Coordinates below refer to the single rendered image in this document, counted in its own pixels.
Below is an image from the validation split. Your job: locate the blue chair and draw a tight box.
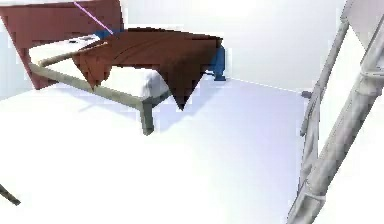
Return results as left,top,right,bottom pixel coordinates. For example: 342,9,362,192
202,44,228,82

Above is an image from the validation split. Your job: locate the bed with brown headboard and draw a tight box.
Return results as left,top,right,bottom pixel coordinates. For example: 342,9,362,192
0,0,225,136

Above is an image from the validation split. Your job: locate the brown blanket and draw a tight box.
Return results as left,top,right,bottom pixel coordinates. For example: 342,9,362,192
71,27,224,111

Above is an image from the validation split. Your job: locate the thin pink rod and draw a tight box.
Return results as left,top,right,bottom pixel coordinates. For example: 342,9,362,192
72,1,115,35

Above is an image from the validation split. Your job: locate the dark grey rod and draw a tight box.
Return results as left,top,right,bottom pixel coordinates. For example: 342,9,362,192
0,184,22,207

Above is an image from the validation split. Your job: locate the white frame stand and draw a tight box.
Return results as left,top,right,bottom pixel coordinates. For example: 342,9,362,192
285,0,384,224

